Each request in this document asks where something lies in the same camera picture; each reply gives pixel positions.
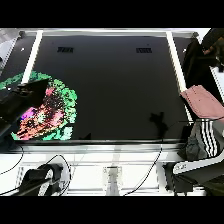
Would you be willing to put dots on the pink garment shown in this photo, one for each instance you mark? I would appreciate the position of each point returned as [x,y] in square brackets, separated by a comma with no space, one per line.
[205,101]

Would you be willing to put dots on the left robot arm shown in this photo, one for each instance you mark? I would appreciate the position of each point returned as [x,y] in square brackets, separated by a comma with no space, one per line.
[20,100]

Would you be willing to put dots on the grey garment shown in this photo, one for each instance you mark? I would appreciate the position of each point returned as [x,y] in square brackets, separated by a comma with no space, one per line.
[193,148]

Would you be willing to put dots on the black white-striped garment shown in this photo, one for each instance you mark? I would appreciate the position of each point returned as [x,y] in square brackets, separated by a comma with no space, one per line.
[208,140]

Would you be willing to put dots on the silver frame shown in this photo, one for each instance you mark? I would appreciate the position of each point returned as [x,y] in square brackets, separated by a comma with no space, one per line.
[113,181]

